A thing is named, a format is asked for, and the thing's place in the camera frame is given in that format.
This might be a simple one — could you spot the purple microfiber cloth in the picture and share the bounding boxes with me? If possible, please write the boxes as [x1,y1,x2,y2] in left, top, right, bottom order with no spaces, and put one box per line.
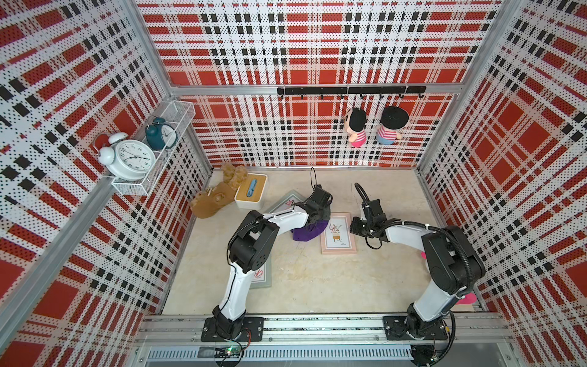
[291,220,329,242]

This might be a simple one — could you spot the pink picture frame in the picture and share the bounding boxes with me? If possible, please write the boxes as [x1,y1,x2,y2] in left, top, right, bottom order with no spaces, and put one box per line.
[320,212,357,255]

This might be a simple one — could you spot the pink object behind right arm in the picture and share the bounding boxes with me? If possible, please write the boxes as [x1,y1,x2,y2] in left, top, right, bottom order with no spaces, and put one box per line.
[420,249,478,307]

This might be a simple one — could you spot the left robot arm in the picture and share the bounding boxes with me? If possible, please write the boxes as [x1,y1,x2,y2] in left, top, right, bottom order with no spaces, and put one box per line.
[212,184,333,340]

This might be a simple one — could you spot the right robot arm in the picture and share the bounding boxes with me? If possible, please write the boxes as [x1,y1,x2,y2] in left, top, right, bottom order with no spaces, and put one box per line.
[350,199,486,339]

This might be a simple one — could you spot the blue object on box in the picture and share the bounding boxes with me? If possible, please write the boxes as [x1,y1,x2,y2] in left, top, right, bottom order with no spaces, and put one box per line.
[246,179,258,197]

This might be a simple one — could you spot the white box wooden lid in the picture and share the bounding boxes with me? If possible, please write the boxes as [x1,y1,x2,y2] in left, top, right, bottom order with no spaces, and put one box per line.
[235,173,268,211]

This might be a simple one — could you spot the doll blue pants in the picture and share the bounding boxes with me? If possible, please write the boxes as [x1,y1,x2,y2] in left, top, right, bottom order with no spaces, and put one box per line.
[376,106,409,145]

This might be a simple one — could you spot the doll pink striped shirt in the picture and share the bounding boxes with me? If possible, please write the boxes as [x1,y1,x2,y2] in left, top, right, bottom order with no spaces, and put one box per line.
[344,108,367,148]

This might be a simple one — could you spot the brown plush toy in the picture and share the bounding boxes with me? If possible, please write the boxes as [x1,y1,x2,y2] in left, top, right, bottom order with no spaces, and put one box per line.
[190,163,249,219]

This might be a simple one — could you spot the green circuit board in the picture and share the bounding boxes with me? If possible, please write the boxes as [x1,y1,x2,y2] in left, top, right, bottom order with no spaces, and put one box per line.
[214,346,242,359]

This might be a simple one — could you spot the teal alarm clock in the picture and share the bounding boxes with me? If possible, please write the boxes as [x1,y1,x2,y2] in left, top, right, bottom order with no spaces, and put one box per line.
[145,117,179,151]

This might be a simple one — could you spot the white alarm clock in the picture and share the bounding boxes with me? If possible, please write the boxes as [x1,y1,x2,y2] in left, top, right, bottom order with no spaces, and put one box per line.
[98,132,156,181]

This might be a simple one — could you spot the green frame tilted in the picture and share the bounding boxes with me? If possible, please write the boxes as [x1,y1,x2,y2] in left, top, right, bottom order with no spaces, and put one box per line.
[264,190,306,213]

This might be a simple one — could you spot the green frame near arm base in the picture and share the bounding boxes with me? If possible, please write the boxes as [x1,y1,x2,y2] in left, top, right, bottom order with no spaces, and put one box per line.
[251,257,271,289]

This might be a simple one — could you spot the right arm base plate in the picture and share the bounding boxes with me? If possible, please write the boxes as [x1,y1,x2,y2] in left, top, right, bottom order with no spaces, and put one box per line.
[382,314,449,341]

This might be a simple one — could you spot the black hook rail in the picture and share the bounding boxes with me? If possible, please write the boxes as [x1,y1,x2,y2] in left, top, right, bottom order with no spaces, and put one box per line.
[277,86,426,96]

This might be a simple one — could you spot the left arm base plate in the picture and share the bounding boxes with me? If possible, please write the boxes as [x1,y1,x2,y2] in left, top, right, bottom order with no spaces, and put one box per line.
[200,316,265,343]

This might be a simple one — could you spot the aluminium front rail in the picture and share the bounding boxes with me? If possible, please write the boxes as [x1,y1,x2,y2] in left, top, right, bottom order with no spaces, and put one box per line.
[136,312,515,347]

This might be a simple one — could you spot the white wire shelf basket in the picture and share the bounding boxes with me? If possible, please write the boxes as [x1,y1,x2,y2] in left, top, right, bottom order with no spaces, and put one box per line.
[99,101,196,197]

